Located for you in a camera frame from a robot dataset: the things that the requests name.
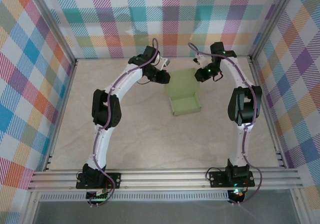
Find black controller with lit LED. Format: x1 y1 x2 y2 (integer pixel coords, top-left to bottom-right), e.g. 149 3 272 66
228 187 245 202

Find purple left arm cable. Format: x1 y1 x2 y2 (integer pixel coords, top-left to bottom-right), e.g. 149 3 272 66
87 38 161 207

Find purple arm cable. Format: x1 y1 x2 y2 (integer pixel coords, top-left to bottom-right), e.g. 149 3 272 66
87 38 161 207
187 42 263 206

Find slotted grey cable duct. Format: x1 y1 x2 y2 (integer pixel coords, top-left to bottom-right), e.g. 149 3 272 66
39 193 230 201

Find light green paper box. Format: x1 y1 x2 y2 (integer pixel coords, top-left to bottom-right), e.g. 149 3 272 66
163 68 202 116

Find aluminium frame post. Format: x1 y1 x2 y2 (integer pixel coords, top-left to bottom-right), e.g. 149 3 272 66
26 0 79 67
248 0 301 62

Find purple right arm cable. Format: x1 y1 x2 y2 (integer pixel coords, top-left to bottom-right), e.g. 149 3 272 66
187 42 263 206

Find aluminium table side rail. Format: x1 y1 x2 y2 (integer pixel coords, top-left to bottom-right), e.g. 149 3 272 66
248 56 288 169
42 58 79 172

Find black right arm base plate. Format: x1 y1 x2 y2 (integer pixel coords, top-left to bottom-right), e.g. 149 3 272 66
208 170 256 188

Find aluminium front mounting rail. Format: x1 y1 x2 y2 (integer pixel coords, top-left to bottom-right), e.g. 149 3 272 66
26 168 302 192

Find aluminium frame leg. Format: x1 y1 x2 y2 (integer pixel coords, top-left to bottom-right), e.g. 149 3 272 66
290 188 311 224
21 191 42 224

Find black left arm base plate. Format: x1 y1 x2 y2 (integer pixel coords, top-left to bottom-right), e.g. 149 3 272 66
75 171 123 190

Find green circuit board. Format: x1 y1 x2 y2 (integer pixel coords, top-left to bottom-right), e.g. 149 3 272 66
86 188 111 201

